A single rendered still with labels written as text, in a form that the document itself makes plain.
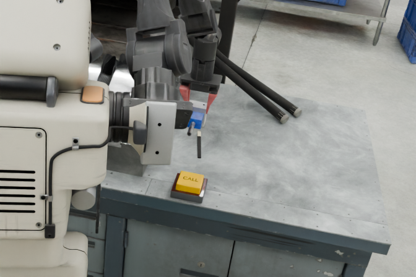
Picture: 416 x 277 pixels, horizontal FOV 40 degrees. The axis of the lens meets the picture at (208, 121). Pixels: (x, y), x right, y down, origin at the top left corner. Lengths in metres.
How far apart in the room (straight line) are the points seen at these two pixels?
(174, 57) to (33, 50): 0.26
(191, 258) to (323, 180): 0.42
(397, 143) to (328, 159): 1.98
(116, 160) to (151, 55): 0.52
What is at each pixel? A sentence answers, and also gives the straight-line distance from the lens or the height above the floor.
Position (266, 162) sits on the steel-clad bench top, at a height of 0.80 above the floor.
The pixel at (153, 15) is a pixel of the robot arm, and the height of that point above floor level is 1.31.
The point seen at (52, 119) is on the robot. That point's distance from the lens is 0.84.
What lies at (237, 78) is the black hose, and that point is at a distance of 1.87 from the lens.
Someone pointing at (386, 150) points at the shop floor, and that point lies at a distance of 3.51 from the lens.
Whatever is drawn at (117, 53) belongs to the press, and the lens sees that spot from 2.17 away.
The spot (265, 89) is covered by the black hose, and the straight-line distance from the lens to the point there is 1.89.
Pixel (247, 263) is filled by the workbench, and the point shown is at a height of 0.60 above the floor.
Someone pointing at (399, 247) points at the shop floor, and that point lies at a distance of 2.80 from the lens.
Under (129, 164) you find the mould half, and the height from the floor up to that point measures 0.83.
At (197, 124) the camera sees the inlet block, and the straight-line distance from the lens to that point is 1.45.
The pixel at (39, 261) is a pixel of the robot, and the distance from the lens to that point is 1.05.
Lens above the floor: 1.65
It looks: 29 degrees down
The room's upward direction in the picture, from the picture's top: 9 degrees clockwise
